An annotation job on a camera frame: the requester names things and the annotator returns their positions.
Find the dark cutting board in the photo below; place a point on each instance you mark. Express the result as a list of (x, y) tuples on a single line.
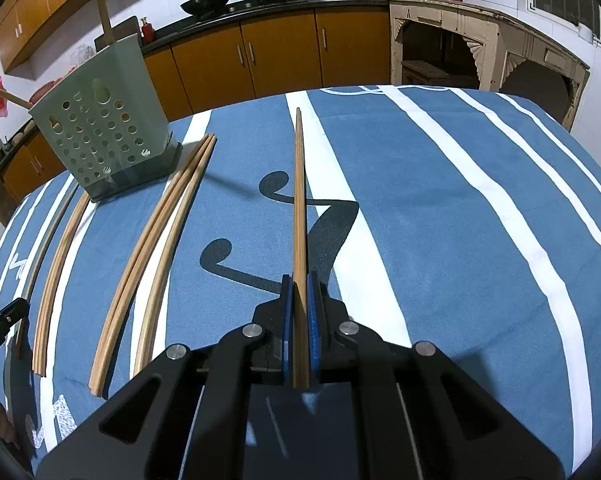
[(128, 27)]

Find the green perforated utensil holder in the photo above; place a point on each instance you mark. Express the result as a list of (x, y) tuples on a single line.
[(95, 125)]

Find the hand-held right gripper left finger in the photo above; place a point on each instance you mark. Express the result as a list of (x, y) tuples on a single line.
[(286, 330)]

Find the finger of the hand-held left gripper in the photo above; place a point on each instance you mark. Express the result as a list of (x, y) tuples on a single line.
[(0, 322)]

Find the white side table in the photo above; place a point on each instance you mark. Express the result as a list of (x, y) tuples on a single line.
[(445, 15)]

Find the dark wooden chopstick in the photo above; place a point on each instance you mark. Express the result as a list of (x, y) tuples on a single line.
[(44, 245)]

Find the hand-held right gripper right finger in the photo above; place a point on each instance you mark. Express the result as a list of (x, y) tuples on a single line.
[(313, 330)]

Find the wooden wall kitchen cabinets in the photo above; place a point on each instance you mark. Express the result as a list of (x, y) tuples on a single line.
[(30, 15)]

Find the red bottle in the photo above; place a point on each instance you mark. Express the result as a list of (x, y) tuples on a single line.
[(147, 32)]

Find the wooden base kitchen cabinets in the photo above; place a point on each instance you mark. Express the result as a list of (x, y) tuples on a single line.
[(280, 50)]

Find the black kitchen countertop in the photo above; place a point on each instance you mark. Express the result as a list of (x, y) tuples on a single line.
[(290, 0)]

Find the red basin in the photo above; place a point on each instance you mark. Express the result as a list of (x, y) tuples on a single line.
[(45, 91)]

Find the clear plastic bag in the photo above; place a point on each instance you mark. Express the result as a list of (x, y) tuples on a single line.
[(83, 55)]

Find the blue white striped tablecloth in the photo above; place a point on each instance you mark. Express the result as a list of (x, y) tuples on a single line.
[(430, 210)]

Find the wooden stool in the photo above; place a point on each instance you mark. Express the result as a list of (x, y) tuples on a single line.
[(430, 72)]

